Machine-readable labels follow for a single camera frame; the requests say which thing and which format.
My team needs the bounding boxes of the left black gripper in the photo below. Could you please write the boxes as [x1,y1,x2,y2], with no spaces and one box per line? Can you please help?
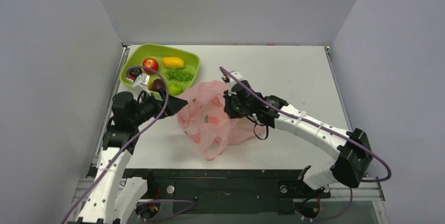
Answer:
[130,86,187,126]

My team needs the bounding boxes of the green fake lime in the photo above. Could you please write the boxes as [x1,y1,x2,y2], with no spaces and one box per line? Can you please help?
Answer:
[168,82,184,96]

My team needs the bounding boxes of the pink plastic bag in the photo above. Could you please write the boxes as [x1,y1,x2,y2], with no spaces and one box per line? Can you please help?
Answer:
[176,80,265,161]

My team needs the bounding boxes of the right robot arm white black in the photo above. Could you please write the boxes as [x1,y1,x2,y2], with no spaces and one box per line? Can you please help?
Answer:
[224,78,372,196]

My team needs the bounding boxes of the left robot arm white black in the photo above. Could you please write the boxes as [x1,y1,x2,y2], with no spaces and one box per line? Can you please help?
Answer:
[75,89,188,223]

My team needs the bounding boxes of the dark red fake apple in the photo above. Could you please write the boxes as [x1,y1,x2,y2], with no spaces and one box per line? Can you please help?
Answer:
[150,79,166,92]

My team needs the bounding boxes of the green fake grapes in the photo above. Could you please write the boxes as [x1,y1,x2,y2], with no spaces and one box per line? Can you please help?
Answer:
[164,69,194,82]

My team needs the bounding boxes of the yellow fake mango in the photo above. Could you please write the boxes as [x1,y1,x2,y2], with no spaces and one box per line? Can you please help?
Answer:
[162,57,185,69]

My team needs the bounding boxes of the dark fake mangosteen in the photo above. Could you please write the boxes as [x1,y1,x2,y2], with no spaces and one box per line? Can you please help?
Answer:
[126,68,142,82]

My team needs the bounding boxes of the green plastic tray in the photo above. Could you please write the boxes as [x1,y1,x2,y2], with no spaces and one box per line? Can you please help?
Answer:
[120,44,200,91]

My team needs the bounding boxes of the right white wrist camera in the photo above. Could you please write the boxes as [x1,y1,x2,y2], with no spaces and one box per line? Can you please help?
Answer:
[226,71,245,96]

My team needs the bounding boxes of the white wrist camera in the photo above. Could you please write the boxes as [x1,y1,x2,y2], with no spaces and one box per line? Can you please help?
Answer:
[132,73,151,95]
[226,71,245,96]

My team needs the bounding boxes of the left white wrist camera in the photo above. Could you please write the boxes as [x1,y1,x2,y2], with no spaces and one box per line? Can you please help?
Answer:
[132,73,151,95]

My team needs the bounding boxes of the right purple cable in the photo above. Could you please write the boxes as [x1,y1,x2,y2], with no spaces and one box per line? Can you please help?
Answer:
[219,66,393,222]

